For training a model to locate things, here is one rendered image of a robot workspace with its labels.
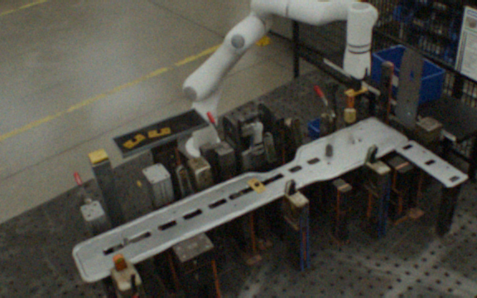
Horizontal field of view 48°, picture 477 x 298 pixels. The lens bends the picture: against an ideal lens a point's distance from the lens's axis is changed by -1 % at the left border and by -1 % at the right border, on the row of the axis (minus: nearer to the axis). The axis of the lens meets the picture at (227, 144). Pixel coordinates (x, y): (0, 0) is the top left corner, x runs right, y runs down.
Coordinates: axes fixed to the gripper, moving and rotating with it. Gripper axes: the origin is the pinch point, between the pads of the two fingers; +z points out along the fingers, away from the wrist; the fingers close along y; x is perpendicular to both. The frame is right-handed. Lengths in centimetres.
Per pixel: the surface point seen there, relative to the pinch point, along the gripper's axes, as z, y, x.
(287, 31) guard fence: 105, -245, 130
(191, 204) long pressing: 28, -5, -71
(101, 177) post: 20, -30, -97
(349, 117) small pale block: 23.4, -11.2, 6.7
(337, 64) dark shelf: 25, -53, 34
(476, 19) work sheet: -13, 6, 55
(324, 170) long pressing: 27.7, 7.3, -20.2
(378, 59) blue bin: 12.5, -27.5, 36.6
